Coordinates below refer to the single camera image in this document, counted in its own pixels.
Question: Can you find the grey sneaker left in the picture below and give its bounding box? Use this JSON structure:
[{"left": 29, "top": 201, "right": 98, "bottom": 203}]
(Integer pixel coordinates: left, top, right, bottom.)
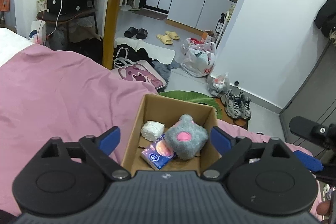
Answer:
[{"left": 221, "top": 90, "right": 242, "bottom": 119}]

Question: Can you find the grey sneaker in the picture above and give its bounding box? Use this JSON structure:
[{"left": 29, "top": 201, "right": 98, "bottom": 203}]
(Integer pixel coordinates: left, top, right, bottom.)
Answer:
[
  {"left": 221, "top": 90, "right": 242, "bottom": 119},
  {"left": 235, "top": 92, "right": 251, "bottom": 120}
]

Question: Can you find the grey plush mouse toy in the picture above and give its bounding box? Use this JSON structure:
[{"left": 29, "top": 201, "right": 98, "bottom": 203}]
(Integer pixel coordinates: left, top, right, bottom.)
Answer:
[{"left": 164, "top": 114, "right": 209, "bottom": 160}]

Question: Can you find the grey sneaker right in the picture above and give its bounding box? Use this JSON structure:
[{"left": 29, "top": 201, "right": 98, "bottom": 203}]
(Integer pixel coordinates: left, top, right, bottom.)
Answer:
[{"left": 235, "top": 92, "right": 251, "bottom": 120}]

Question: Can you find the grey wardrobe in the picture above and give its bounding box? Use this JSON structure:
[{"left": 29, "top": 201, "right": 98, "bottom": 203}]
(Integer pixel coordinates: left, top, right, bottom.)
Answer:
[{"left": 278, "top": 40, "right": 336, "bottom": 146}]

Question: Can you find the white rolled sock ball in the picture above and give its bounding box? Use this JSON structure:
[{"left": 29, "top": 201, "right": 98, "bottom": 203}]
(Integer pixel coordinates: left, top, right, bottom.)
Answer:
[{"left": 141, "top": 121, "right": 165, "bottom": 141}]

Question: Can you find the green leaf cartoon rug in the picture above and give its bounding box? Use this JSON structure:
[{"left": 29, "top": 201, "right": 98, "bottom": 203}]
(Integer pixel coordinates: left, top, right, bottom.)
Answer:
[{"left": 158, "top": 90, "right": 223, "bottom": 119}]

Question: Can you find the purple tissue packet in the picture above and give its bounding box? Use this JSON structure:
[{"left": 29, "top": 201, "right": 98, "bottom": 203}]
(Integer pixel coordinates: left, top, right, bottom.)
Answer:
[{"left": 141, "top": 135, "right": 177, "bottom": 170}]

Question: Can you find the small clear plastic bag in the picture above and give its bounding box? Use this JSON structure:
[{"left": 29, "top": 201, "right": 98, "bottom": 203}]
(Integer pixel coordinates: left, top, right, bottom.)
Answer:
[{"left": 207, "top": 73, "right": 230, "bottom": 98}]

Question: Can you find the cardboard box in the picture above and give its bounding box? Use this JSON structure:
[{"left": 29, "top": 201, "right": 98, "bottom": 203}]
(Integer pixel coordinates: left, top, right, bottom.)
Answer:
[{"left": 121, "top": 94, "right": 221, "bottom": 175}]

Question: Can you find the pink bear tote bag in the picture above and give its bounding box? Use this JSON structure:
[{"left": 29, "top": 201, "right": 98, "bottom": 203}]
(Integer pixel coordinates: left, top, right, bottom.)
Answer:
[{"left": 112, "top": 57, "right": 167, "bottom": 90}]

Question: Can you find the large white plastic bag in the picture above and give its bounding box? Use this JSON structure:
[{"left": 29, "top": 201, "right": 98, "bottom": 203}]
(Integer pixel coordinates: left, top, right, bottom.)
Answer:
[{"left": 181, "top": 38, "right": 216, "bottom": 78}]

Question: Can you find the black clothes pile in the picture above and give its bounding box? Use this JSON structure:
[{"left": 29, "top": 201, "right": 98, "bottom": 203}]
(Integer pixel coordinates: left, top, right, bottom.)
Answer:
[{"left": 113, "top": 44, "right": 154, "bottom": 69}]

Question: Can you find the grey cloth on floor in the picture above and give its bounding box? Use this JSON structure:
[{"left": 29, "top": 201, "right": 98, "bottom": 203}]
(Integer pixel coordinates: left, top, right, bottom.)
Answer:
[{"left": 153, "top": 60, "right": 180, "bottom": 83}]

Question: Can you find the white floor mat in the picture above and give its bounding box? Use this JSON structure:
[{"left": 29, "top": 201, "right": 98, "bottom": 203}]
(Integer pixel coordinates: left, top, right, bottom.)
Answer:
[{"left": 114, "top": 38, "right": 176, "bottom": 65}]

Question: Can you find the left black slipper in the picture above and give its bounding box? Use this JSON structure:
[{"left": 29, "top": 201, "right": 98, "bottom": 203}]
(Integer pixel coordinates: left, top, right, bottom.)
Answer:
[{"left": 123, "top": 27, "right": 138, "bottom": 38}]

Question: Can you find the black slipper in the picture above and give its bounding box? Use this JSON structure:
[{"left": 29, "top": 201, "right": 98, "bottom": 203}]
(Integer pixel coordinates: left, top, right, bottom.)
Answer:
[
  {"left": 123, "top": 27, "right": 138, "bottom": 38},
  {"left": 135, "top": 28, "right": 148, "bottom": 40}
]

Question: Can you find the right black slipper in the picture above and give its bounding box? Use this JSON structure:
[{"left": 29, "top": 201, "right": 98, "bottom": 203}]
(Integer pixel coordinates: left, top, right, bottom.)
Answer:
[{"left": 135, "top": 28, "right": 148, "bottom": 40}]

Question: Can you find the right yellow slipper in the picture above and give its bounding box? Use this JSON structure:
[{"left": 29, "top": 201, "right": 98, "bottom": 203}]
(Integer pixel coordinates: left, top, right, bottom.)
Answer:
[{"left": 165, "top": 31, "right": 180, "bottom": 40}]

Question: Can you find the yellow slipper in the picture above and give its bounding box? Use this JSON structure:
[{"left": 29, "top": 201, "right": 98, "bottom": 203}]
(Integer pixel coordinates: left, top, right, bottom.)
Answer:
[
  {"left": 165, "top": 31, "right": 180, "bottom": 40},
  {"left": 156, "top": 34, "right": 173, "bottom": 46}
]

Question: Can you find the left yellow slipper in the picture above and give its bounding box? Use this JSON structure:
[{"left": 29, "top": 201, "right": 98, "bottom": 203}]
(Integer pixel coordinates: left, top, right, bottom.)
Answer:
[{"left": 156, "top": 34, "right": 173, "bottom": 46}]

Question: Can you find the black spray bottle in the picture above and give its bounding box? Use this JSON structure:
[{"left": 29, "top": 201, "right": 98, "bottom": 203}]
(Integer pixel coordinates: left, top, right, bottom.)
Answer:
[{"left": 215, "top": 13, "right": 226, "bottom": 34}]

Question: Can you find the white kitchen cabinet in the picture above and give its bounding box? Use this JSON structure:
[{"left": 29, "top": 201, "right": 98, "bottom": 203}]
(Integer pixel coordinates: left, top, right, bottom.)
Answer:
[{"left": 167, "top": 0, "right": 235, "bottom": 31}]

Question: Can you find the dark wooden chair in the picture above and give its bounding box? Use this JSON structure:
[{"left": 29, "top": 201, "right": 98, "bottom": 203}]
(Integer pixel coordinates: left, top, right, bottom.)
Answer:
[{"left": 37, "top": 7, "right": 98, "bottom": 43}]

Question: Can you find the white charging cable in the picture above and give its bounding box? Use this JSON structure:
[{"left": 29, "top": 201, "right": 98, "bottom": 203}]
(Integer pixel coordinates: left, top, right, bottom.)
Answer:
[{"left": 36, "top": 0, "right": 70, "bottom": 41}]

